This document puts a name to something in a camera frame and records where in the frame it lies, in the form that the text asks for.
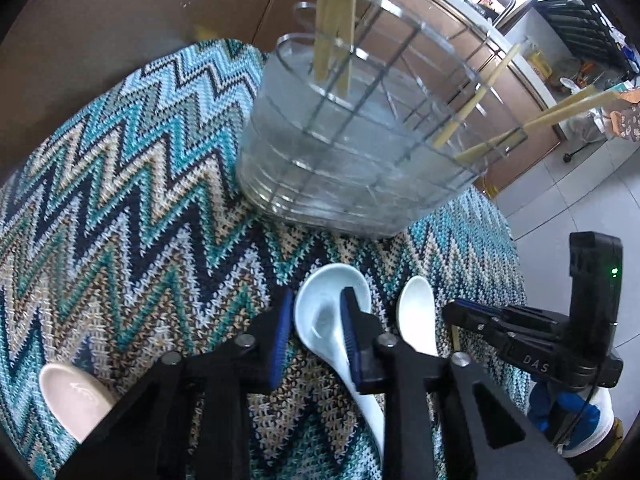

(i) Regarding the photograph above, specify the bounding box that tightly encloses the person's right hand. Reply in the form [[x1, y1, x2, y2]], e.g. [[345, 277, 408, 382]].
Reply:
[[529, 389, 601, 436]]

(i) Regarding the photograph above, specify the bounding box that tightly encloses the white ceramic spoon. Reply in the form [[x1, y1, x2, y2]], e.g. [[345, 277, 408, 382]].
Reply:
[[397, 276, 440, 358], [39, 364, 118, 443], [292, 262, 386, 456]]

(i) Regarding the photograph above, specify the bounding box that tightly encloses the black kitchen rack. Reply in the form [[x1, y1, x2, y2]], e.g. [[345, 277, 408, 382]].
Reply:
[[534, 0, 640, 78]]

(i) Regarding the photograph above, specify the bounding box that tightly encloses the zigzag patterned table mat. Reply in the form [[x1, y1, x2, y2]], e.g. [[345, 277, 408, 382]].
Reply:
[[0, 37, 526, 480]]

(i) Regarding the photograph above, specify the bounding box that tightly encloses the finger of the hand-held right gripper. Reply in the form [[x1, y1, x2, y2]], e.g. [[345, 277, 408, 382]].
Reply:
[[500, 306, 573, 333], [442, 299, 523, 348]]

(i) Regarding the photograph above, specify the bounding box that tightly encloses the steel faucet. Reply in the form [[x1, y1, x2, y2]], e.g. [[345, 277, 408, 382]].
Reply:
[[492, 0, 517, 28]]

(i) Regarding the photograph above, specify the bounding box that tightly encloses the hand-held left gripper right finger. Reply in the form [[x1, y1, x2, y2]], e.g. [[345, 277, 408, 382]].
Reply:
[[340, 287, 578, 480]]

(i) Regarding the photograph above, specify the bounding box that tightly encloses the yellow detergent bottle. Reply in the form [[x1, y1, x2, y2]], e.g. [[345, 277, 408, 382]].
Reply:
[[529, 44, 552, 80]]

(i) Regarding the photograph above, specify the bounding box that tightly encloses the brown patterned cloth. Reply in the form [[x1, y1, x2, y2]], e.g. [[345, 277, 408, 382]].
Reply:
[[606, 87, 640, 142]]

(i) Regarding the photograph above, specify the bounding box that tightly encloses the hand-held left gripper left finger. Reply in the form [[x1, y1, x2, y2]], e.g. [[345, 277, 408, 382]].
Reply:
[[57, 287, 296, 480]]

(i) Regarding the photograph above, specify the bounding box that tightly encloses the wire utensil holder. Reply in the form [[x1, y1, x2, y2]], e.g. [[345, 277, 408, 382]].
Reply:
[[236, 0, 538, 238]]

